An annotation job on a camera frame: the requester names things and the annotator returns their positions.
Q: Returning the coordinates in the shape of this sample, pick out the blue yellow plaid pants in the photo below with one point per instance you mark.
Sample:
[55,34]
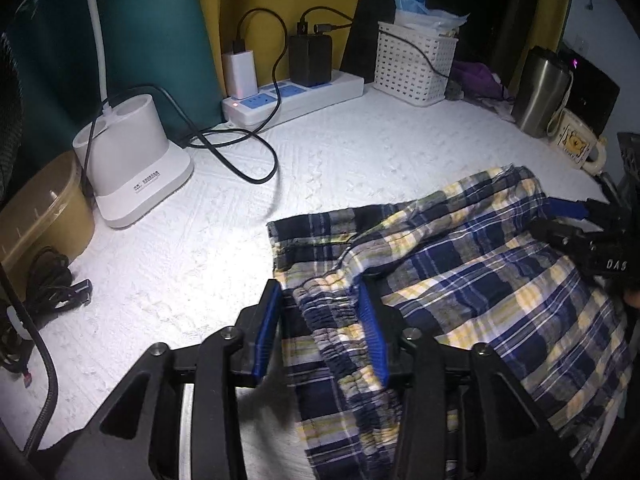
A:
[461,266]

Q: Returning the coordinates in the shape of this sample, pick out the steel tumbler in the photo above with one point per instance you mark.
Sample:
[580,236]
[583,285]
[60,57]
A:
[544,85]

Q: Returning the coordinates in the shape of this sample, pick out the black power adapter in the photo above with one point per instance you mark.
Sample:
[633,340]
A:
[309,56]

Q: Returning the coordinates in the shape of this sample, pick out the blue tissue pack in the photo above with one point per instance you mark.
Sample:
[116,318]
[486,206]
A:
[417,15]

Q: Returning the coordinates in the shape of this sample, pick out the cream cartoon mug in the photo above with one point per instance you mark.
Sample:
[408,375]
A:
[577,143]

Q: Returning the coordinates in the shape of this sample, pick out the white plastic lattice basket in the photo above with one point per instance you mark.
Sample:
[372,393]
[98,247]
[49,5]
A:
[412,66]

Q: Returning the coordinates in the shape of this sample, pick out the white desk lamp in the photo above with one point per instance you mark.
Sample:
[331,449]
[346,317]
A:
[126,158]

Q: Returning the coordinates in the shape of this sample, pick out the white USB charger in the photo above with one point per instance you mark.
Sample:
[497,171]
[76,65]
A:
[240,74]

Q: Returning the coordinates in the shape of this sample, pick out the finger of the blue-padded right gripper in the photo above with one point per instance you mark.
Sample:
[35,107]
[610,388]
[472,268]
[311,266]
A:
[559,208]

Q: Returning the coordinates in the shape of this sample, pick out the purple cloth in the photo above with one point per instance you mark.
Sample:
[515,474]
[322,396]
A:
[477,80]

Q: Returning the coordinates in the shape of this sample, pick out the white power strip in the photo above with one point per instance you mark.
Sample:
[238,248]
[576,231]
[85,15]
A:
[273,105]

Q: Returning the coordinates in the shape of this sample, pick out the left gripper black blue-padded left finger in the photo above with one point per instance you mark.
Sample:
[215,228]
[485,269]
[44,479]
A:
[178,408]

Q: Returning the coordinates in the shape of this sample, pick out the tan plastic lidded box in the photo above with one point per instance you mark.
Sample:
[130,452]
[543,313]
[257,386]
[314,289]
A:
[49,210]

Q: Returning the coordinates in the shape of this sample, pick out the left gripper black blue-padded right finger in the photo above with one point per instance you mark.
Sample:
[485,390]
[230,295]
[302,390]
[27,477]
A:
[464,414]

